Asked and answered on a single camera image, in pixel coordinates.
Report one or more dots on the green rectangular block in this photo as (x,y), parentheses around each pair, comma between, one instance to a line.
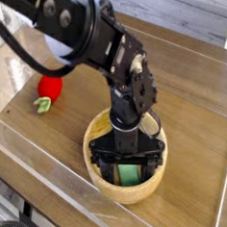
(128,175)

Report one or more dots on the brown wooden bowl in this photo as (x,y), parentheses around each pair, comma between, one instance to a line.
(122,195)

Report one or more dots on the red plush strawberry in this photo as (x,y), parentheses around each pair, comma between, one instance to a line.
(49,90)

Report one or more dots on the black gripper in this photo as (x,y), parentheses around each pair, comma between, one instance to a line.
(127,148)

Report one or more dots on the clear acrylic tray wall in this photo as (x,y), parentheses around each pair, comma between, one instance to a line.
(41,155)

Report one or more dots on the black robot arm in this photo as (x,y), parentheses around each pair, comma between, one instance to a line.
(89,32)

